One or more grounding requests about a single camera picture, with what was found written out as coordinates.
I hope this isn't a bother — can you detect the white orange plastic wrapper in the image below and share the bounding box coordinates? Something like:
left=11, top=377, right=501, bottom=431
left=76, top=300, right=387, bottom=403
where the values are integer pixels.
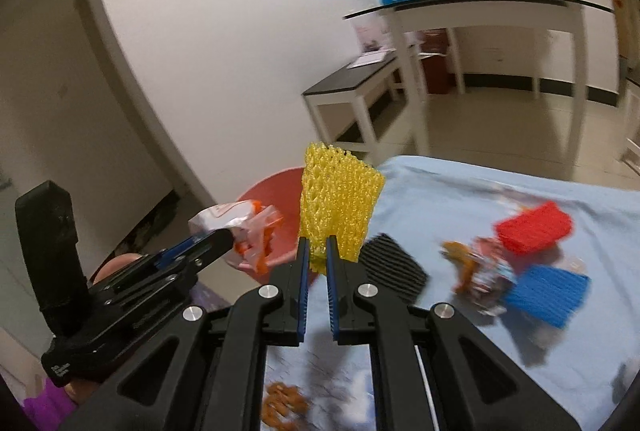
left=187, top=200, right=286, bottom=276

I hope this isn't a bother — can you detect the red plastic basin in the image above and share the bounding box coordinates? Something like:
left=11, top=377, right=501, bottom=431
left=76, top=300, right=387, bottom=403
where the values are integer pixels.
left=227, top=166, right=321, bottom=297

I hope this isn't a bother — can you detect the yellow foam fruit net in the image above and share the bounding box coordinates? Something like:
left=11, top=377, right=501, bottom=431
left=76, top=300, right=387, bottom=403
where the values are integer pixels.
left=299, top=142, right=387, bottom=276

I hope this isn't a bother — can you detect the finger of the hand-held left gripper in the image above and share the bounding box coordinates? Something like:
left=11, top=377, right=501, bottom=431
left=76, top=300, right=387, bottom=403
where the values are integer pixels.
left=152, top=229, right=236, bottom=275

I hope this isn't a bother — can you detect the person's left forearm purple sleeve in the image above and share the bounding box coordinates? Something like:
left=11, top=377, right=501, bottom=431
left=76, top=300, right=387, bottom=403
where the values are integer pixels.
left=22, top=373, right=98, bottom=431

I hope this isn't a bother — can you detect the glass-top white table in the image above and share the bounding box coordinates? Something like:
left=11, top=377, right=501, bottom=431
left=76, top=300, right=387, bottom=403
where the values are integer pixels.
left=343, top=0, right=615, bottom=156

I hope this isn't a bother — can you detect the blue foam fruit net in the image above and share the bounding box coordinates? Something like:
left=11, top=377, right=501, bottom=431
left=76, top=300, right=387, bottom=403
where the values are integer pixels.
left=504, top=265, right=591, bottom=331

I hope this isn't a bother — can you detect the black foam fruit net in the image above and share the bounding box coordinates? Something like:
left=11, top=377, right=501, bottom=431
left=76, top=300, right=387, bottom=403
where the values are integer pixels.
left=359, top=232, right=430, bottom=304

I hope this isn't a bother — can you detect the white paper sheet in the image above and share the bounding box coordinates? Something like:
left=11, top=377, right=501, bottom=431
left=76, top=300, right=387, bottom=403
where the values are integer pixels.
left=347, top=51, right=393, bottom=70

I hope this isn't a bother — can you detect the black-top white low bench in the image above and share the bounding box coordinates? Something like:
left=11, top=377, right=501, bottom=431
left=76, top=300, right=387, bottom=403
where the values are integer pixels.
left=301, top=53, right=416, bottom=159

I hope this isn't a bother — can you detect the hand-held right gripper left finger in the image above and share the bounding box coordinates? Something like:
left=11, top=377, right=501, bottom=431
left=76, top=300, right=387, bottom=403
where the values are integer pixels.
left=57, top=236, right=311, bottom=431

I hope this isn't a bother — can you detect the person's left hand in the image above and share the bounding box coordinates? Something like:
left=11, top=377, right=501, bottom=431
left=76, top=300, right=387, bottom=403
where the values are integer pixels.
left=88, top=252, right=143, bottom=287

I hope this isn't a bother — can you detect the red box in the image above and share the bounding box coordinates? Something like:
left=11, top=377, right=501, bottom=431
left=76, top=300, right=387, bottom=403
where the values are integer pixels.
left=419, top=30, right=453, bottom=94

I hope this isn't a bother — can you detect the crumpled snack wrapper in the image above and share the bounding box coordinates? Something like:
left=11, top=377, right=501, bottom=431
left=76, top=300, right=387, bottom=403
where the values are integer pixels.
left=467, top=236, right=521, bottom=317

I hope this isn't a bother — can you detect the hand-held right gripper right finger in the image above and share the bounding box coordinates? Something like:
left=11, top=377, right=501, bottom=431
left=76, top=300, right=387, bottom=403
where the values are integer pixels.
left=325, top=235, right=583, bottom=431

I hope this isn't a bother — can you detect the red foam fruit net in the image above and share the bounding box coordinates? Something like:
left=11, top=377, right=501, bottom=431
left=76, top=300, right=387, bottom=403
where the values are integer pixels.
left=494, top=201, right=573, bottom=257

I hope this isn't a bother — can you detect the white pink plastic bag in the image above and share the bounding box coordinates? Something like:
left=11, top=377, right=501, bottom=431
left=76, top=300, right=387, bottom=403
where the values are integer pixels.
left=350, top=18, right=393, bottom=52

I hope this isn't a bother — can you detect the light blue printed tablecloth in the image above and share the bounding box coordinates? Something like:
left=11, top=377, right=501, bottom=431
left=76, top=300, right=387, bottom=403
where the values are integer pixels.
left=262, top=155, right=640, bottom=431

